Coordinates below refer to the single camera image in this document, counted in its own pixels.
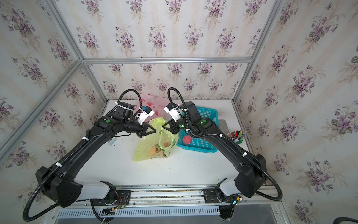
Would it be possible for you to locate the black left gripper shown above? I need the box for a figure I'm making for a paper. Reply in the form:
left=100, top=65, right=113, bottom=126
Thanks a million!
left=122, top=119, right=157, bottom=138

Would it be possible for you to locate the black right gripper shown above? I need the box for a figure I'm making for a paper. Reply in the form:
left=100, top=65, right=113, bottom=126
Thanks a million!
left=161, top=114, right=194, bottom=135

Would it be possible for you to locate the yellow-green plastic bag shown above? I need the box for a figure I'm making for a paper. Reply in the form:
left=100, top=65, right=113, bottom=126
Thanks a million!
left=133, top=117, right=179, bottom=162

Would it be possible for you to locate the pink peach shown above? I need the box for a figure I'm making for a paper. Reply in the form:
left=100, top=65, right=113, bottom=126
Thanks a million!
left=182, top=135, right=192, bottom=144

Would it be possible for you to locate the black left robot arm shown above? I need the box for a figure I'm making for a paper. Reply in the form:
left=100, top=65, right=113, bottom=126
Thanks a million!
left=22, top=100, right=156, bottom=222

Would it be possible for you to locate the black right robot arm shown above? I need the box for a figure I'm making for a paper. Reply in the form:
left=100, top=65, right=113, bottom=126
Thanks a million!
left=162, top=87, right=283, bottom=201

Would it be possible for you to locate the pink plastic bag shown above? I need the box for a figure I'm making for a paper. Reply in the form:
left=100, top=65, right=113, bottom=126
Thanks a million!
left=140, top=94, right=170, bottom=120

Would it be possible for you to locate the teal plastic basket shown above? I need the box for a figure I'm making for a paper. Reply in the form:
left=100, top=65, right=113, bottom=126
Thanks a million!
left=177, top=106, right=219, bottom=154

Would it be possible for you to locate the small white blue object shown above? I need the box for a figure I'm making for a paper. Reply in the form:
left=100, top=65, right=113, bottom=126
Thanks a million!
left=108, top=138, right=116, bottom=146

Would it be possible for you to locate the grey sharpening stone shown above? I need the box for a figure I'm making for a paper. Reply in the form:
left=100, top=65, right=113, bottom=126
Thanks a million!
left=219, top=119, right=229, bottom=134

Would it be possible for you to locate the cup of coloured pens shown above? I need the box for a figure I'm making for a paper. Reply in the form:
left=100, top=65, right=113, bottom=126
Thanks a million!
left=227, top=130, right=246, bottom=145

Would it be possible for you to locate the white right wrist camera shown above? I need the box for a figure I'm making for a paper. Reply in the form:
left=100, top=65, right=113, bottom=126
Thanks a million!
left=164, top=103, right=182, bottom=122

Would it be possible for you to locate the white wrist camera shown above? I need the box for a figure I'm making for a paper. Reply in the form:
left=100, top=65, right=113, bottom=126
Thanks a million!
left=164, top=103, right=182, bottom=122
left=137, top=106, right=154, bottom=125

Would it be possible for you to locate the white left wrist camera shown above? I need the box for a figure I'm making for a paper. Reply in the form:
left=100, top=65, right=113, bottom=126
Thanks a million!
left=137, top=106, right=154, bottom=125

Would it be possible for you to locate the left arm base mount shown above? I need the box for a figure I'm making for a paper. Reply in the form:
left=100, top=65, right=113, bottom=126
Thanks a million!
left=90, top=190, right=131, bottom=217

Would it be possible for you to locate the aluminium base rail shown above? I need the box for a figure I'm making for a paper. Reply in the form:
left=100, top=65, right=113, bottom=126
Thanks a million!
left=44, top=184, right=289, bottom=224

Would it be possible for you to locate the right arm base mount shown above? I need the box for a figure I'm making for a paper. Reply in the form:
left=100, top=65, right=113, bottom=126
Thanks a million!
left=200, top=187, right=243, bottom=221

